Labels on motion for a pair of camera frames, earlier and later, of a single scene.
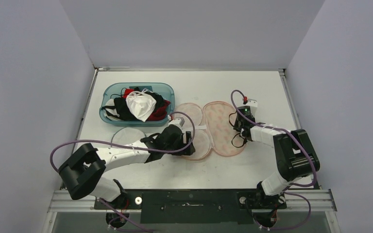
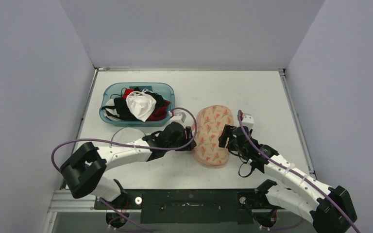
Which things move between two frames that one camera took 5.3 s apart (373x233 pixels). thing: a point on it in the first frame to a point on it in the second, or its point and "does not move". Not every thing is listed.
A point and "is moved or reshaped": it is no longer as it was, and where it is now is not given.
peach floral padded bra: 215,130 is moved or reshaped
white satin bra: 141,104 does not move
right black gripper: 238,124 to 226,137
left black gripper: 189,152 does not move
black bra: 120,110 does not move
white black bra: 110,112 does not move
